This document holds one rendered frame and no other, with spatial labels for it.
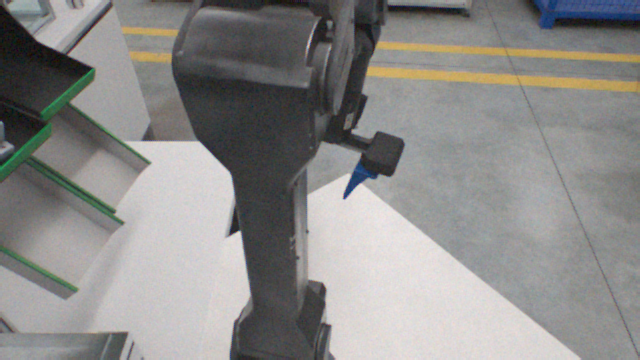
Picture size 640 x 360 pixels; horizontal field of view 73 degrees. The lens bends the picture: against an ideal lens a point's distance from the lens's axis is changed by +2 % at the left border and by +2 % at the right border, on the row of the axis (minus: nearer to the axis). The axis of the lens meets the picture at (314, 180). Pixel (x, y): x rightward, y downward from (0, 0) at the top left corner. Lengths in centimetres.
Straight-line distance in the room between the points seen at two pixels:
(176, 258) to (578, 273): 174
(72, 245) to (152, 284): 18
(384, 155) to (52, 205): 52
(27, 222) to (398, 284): 61
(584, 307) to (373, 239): 134
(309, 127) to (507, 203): 218
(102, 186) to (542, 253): 184
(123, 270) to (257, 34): 74
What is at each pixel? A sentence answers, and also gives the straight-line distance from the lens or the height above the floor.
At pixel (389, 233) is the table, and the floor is 86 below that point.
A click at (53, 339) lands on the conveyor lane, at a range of 75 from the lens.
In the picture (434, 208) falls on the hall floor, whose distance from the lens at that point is 221.
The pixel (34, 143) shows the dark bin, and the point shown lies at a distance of 65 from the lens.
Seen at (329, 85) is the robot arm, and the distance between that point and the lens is 20.
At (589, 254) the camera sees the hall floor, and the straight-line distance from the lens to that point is 230.
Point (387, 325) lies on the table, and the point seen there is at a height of 86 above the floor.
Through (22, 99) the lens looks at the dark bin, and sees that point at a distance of 74.
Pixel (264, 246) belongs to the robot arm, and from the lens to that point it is 29.
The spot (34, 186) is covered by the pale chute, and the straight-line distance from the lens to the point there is 79.
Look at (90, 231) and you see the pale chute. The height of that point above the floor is 101.
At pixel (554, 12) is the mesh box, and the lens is 435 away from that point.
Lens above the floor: 154
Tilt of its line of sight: 42 degrees down
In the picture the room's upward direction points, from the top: straight up
